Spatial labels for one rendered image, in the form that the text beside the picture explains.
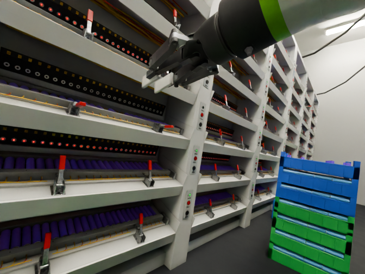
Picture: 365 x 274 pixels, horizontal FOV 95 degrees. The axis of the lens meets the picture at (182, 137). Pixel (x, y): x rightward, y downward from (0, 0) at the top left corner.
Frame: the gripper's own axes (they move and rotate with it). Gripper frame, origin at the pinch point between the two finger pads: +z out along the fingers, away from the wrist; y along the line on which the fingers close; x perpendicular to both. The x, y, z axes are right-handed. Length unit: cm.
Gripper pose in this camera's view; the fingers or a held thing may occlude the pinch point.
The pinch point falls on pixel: (157, 80)
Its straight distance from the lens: 44.0
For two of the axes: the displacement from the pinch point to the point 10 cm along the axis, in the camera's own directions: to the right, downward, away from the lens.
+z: -7.0, 1.5, 7.0
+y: -7.2, -1.5, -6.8
